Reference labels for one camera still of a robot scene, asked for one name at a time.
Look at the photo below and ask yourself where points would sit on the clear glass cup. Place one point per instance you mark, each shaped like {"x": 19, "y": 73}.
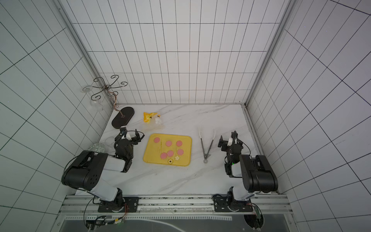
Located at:
{"x": 95, "y": 103}

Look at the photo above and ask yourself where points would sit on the yellow plastic tray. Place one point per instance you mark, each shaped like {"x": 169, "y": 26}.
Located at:
{"x": 154, "y": 150}

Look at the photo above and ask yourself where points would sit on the clear yellow resealable bag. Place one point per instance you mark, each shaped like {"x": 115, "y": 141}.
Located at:
{"x": 152, "y": 118}

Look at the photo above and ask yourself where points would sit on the aluminium mounting rail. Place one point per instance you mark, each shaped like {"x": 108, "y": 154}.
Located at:
{"x": 177, "y": 205}

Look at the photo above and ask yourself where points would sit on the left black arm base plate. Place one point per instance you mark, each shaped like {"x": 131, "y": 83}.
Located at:
{"x": 127, "y": 204}

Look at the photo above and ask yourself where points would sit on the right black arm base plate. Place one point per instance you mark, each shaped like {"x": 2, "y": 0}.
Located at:
{"x": 226, "y": 204}

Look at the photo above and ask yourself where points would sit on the metal cup hanger stand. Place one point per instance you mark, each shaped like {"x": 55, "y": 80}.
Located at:
{"x": 124, "y": 115}

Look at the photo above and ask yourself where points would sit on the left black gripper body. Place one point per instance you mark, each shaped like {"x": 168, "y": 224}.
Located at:
{"x": 135, "y": 141}

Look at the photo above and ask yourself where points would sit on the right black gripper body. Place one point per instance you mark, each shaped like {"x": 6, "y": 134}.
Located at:
{"x": 229, "y": 143}

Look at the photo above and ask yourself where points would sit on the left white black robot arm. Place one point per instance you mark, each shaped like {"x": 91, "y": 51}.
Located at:
{"x": 84, "y": 171}

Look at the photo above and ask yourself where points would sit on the green patterned glass bowl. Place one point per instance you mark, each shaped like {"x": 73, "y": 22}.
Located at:
{"x": 97, "y": 147}

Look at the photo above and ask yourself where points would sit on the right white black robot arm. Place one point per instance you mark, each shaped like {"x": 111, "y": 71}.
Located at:
{"x": 255, "y": 172}

